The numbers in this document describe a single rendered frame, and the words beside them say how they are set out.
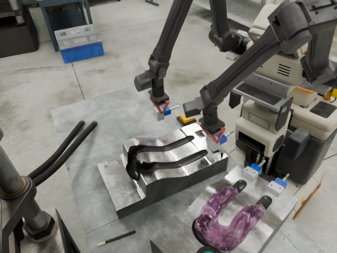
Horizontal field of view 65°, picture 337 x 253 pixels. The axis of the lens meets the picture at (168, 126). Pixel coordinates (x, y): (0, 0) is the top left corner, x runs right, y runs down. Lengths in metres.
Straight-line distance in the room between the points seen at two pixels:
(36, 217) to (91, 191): 0.23
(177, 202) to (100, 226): 0.31
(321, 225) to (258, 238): 1.26
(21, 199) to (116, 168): 0.39
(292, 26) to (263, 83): 0.60
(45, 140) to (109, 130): 1.47
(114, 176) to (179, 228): 0.37
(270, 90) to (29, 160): 2.13
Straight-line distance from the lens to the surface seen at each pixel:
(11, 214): 0.93
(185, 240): 0.89
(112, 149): 1.33
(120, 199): 1.05
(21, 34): 4.79
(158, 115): 1.25
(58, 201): 2.27
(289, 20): 0.72
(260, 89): 1.30
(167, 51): 1.07
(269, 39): 0.75
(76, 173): 1.27
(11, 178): 0.93
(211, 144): 1.13
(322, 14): 0.74
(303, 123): 1.64
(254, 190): 1.09
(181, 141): 1.20
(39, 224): 1.11
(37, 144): 2.83
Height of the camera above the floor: 1.71
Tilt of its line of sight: 40 degrees down
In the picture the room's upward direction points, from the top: 3 degrees counter-clockwise
